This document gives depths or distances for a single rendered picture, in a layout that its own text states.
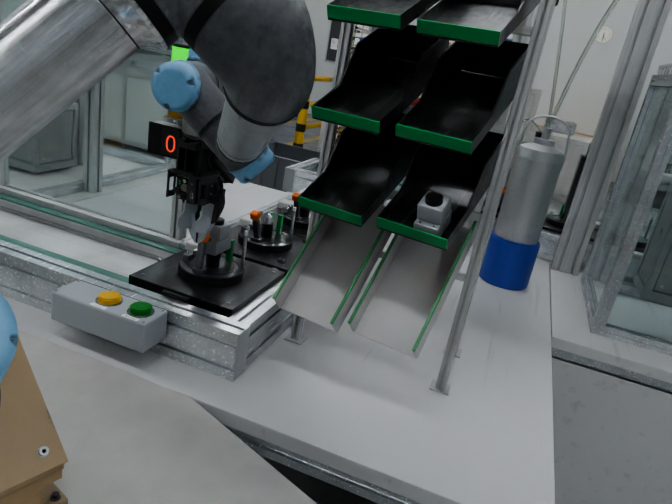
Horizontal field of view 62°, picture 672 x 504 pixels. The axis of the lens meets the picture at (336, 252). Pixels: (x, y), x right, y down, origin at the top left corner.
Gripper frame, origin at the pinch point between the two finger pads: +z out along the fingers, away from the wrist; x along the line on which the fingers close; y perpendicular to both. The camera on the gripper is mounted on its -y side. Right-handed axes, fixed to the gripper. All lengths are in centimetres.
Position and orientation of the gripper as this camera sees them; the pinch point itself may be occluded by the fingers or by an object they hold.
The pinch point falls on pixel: (199, 235)
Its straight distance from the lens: 114.8
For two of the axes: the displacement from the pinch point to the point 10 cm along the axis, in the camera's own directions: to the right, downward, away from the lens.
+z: -1.7, 9.2, 3.4
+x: 9.3, 2.7, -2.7
